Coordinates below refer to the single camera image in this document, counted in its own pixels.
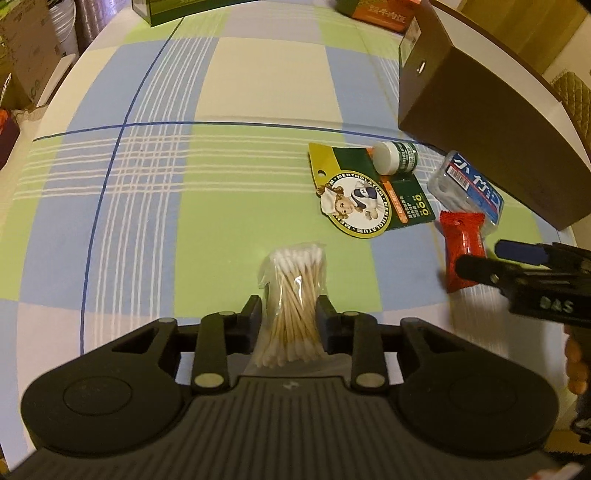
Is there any green yellow packaging card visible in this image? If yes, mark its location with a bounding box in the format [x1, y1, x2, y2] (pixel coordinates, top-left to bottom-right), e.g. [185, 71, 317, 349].
[308, 142, 437, 241]

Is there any bag of cotton swabs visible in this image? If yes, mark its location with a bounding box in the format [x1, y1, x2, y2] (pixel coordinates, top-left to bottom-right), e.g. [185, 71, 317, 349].
[256, 242, 329, 368]

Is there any blue white dental floss box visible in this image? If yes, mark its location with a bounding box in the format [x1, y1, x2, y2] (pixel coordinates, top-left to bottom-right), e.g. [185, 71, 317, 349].
[427, 150, 506, 227]

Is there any white jar with green label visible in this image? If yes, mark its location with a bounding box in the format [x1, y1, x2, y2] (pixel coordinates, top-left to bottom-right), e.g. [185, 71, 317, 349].
[372, 141, 419, 176]

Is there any white bucket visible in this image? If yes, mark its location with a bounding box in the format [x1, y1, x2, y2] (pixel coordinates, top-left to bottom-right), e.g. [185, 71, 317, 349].
[48, 0, 80, 58]

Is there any checked cloth desktop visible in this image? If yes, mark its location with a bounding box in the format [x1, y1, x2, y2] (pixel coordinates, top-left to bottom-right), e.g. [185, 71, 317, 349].
[0, 0, 578, 462]

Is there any blue green milk carton box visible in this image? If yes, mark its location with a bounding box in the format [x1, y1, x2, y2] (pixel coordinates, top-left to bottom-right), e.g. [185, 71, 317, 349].
[131, 0, 241, 27]

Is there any quilted beige chair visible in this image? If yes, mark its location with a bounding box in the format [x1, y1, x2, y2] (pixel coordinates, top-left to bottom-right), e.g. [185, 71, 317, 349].
[549, 71, 591, 137]

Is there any orange box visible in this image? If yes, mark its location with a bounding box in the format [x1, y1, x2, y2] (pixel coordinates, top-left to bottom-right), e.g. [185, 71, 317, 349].
[335, 0, 419, 34]

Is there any person's right hand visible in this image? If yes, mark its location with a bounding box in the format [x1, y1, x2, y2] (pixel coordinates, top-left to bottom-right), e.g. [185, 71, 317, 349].
[564, 325, 591, 398]

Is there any large cardboard box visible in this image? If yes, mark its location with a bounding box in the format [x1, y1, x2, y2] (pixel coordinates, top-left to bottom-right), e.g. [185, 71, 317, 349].
[0, 0, 77, 112]

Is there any red snack packet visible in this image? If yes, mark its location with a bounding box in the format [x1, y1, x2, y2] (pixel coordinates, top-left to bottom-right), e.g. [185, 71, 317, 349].
[438, 210, 490, 294]

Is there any brown cardboard box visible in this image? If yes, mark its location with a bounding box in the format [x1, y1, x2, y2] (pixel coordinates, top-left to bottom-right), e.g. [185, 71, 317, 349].
[398, 0, 591, 232]

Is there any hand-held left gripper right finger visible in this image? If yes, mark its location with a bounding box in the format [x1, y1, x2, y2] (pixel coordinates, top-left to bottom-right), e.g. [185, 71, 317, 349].
[315, 294, 472, 393]

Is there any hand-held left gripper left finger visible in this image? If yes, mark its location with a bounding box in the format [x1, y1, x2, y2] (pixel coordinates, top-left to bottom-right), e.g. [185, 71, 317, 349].
[106, 294, 264, 393]

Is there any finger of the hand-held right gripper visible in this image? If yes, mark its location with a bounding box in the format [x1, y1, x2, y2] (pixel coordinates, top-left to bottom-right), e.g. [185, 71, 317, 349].
[455, 255, 522, 289]
[494, 239, 552, 267]

